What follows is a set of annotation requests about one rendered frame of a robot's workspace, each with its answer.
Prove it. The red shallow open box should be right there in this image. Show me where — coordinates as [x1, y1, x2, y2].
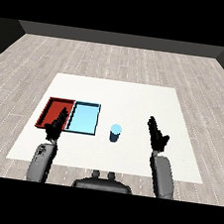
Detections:
[34, 94, 76, 134]

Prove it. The light blue shallow open box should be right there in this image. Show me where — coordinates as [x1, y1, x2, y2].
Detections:
[63, 99, 102, 137]

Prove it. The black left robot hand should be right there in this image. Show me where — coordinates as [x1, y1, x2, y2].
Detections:
[43, 105, 70, 144]

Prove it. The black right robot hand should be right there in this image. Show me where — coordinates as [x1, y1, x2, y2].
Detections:
[143, 115, 173, 155]

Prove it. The dark grey robot body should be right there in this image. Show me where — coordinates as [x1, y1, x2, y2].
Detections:
[71, 168, 136, 195]

